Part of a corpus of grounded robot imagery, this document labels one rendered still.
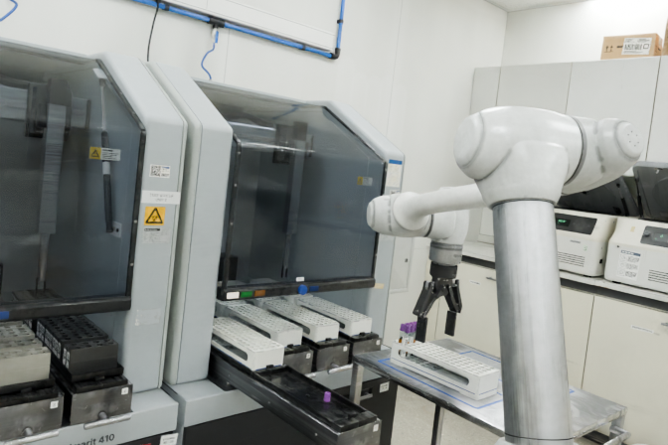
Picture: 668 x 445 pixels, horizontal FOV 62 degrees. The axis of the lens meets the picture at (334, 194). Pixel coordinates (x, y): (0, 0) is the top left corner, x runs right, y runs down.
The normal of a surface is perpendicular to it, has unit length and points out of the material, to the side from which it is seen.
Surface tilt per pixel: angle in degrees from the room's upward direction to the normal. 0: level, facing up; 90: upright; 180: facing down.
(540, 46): 90
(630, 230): 59
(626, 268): 90
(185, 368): 90
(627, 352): 90
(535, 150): 78
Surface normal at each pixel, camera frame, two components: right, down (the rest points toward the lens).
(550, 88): -0.74, -0.05
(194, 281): 0.67, 0.11
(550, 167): 0.37, -0.11
